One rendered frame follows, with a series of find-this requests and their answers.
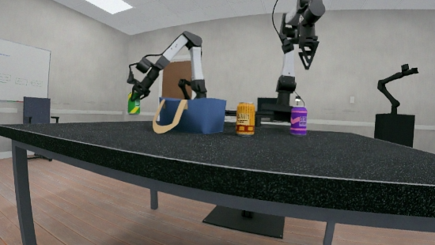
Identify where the green soda can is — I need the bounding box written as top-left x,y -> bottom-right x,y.
127,92 -> 141,115

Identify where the blue canvas tote bag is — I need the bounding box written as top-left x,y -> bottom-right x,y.
153,97 -> 227,134

